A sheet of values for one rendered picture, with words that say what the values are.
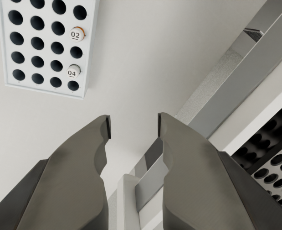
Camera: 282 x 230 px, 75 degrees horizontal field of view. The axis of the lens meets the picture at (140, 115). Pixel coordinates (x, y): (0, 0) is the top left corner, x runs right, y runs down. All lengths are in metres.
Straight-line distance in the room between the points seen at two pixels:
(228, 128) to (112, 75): 0.16
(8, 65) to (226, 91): 0.22
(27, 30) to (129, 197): 0.21
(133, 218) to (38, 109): 0.19
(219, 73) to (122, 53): 0.99
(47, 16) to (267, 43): 0.20
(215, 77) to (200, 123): 1.01
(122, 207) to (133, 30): 0.21
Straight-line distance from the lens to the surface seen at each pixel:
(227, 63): 1.20
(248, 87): 0.18
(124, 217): 0.23
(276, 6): 0.45
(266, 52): 0.19
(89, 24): 0.21
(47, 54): 0.22
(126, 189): 0.25
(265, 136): 0.22
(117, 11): 0.24
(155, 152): 0.90
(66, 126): 0.30
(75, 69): 0.21
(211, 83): 1.20
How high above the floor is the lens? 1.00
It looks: 59 degrees down
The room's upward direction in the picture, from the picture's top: 169 degrees clockwise
